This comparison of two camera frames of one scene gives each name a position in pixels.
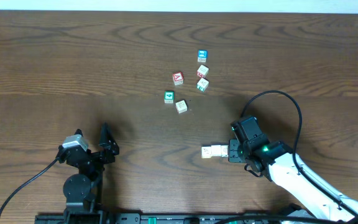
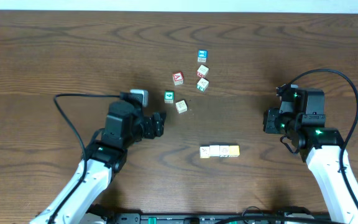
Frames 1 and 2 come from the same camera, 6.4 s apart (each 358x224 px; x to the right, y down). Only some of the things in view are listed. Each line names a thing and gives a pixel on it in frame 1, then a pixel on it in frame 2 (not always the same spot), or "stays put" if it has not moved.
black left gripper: x=93 y=156 to x=151 y=126
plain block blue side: x=181 y=106 stays put
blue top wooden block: x=202 y=55 stays put
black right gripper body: x=237 y=153 to x=279 y=123
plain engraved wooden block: x=206 y=152 stays put
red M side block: x=202 y=71 stays put
